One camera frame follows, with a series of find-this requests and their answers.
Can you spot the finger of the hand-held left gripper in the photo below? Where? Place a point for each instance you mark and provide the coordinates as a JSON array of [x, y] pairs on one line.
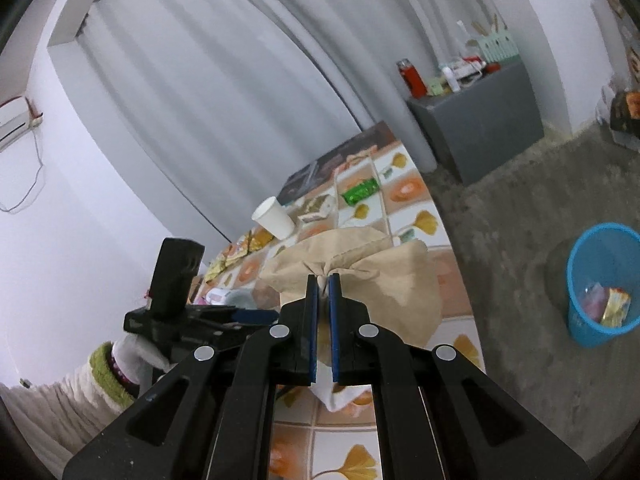
[[255, 316]]

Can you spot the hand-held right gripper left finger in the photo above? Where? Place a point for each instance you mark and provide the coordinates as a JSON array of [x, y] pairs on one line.
[[313, 330]]

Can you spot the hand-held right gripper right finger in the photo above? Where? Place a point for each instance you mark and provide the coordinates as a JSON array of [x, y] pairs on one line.
[[334, 330]]

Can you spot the beige cloth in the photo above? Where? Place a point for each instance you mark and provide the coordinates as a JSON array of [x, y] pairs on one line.
[[390, 280]]

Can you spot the blue waste bin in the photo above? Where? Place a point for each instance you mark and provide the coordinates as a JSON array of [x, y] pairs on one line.
[[585, 330]]

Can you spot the person's left hand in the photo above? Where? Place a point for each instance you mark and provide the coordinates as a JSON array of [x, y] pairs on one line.
[[137, 360]]

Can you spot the yellow flat snack packet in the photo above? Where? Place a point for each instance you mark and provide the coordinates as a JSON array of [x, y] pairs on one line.
[[240, 255]]

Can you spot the white crumpled wrapper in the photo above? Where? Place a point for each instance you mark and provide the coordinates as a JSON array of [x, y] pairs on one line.
[[345, 400]]

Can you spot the white paper cup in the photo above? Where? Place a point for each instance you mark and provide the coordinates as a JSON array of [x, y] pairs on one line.
[[272, 217]]

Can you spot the ginkgo print tablecloth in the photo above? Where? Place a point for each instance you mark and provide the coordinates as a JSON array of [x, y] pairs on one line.
[[345, 440]]

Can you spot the cream small packet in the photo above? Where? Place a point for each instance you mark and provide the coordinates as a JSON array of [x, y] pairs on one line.
[[317, 208]]

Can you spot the green snack packet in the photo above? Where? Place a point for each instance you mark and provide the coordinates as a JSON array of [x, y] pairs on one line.
[[360, 191]]

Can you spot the dark flat box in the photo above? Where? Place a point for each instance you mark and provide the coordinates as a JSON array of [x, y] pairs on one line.
[[340, 152]]

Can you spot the grey curtain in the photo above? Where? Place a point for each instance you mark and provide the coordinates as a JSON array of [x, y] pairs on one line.
[[225, 60]]

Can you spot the white air conditioner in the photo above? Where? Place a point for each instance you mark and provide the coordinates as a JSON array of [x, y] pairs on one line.
[[15, 120]]

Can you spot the grey cabinet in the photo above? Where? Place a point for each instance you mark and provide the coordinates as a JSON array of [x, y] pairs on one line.
[[480, 125]]

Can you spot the pink clear packet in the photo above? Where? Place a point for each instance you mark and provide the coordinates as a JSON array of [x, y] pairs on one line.
[[594, 300]]

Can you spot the red bottle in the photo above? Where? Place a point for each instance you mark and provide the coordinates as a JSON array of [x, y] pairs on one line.
[[414, 80]]

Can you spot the white small bottle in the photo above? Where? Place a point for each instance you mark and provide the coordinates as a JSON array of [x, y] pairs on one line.
[[450, 77]]

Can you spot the clear glass bottle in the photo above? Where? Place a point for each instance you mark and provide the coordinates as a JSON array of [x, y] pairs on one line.
[[465, 42]]

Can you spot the mint green holder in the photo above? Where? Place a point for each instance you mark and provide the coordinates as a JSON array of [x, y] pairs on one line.
[[495, 47]]

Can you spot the dark printed box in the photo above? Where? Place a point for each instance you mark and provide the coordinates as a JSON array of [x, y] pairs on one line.
[[625, 120]]

